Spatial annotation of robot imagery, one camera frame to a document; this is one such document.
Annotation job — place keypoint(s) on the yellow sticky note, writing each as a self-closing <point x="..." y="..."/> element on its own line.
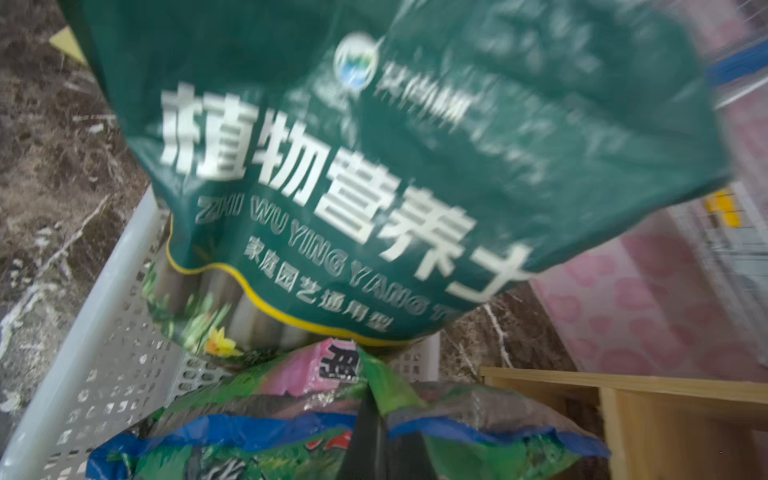
<point x="65" y="41"/>

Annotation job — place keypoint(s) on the blue book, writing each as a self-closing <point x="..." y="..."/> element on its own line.
<point x="744" y="61"/>

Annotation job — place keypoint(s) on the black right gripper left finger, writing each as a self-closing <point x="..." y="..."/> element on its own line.
<point x="366" y="455"/>

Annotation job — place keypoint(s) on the wooden shelf unit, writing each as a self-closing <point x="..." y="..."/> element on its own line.
<point x="656" y="427"/>

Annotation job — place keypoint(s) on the bright green flower fertilizer bag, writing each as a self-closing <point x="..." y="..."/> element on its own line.
<point x="293" y="418"/>

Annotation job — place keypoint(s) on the white plastic basket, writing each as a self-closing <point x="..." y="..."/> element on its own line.
<point x="113" y="369"/>

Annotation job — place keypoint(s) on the dark green soil bag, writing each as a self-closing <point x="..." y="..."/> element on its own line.
<point x="373" y="170"/>

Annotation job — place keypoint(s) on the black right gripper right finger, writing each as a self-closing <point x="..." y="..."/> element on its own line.
<point x="408" y="458"/>

